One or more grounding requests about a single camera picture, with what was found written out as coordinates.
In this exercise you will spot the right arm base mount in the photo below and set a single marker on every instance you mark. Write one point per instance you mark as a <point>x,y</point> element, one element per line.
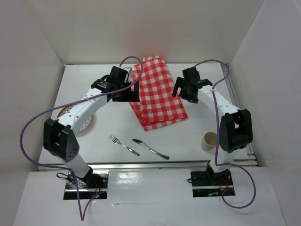
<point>202,186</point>

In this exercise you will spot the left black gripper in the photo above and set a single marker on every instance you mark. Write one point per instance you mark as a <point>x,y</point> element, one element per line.
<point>130,96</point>

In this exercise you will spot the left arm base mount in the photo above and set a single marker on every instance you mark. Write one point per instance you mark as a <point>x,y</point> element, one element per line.
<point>98,187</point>

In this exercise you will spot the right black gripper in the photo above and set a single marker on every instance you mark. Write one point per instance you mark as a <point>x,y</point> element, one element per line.
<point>180,83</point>

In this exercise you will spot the silver table knife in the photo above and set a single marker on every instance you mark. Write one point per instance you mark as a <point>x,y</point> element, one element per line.
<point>150,149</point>

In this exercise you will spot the right side aluminium rail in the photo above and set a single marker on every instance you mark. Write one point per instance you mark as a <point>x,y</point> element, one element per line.
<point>247,156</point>

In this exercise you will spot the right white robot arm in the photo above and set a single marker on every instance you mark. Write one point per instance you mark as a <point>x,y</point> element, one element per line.
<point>234,125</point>

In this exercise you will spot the aluminium rail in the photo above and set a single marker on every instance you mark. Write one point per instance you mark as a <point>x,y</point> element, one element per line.
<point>157,165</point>
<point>247,156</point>

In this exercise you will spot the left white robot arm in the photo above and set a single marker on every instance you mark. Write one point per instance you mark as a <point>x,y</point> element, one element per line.
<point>59,136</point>

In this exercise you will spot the beige paper cup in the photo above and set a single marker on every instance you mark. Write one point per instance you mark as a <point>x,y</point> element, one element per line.
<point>209,141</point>

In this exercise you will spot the silver fork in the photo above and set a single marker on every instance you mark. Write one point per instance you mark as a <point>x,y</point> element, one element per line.
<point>117,141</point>

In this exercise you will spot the floral ceramic plate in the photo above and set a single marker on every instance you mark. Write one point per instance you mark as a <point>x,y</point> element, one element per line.
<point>84,126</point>

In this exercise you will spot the front aluminium rail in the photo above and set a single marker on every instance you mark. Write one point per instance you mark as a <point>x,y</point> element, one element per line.
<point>157,165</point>

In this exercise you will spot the red white checkered cloth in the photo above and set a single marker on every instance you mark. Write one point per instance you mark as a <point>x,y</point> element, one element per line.
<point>157,107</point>

